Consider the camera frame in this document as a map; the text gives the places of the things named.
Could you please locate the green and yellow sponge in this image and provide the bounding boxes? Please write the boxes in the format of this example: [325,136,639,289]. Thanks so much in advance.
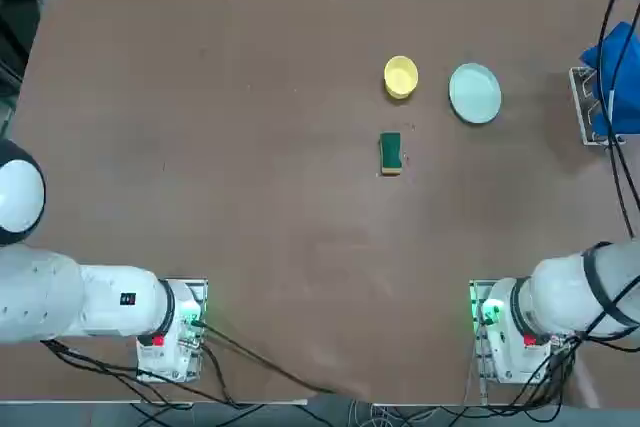
[378,131,404,178]

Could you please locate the small yellow dish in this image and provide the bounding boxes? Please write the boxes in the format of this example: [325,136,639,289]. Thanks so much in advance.
[383,55,420,101]

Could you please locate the light blue plate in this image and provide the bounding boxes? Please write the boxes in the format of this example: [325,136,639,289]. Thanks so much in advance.
[448,62,503,125]

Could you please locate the white metal rack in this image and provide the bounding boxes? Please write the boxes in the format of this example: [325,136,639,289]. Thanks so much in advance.
[568,66,626,147]

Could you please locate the blue cloth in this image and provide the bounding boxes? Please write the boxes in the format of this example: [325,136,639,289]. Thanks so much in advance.
[579,21,640,136]

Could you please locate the black cable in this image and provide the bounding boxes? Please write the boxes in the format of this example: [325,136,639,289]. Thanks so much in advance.
[192,319,337,395]
[594,0,640,239]

